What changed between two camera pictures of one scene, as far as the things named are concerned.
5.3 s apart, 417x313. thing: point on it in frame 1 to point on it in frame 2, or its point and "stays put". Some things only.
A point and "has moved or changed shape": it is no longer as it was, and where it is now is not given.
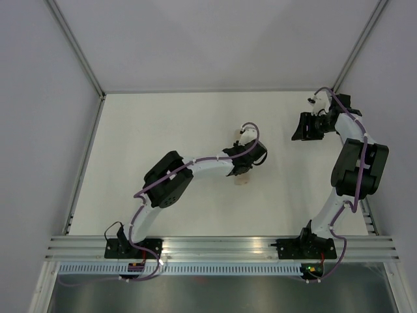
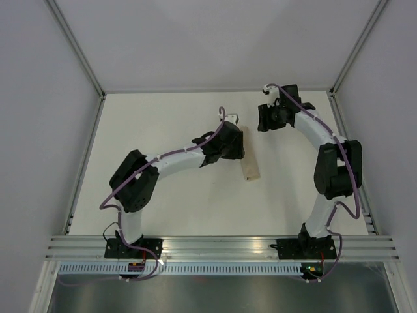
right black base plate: x=305 y=248 stays put
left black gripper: x=237 y=147 to x=238 y=152
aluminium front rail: x=72 y=248 stays put
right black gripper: x=306 y=119 to x=264 y=114
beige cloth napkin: x=242 y=179 has moved or changed shape
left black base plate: x=122 y=248 stays put
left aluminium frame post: x=78 y=53 stays put
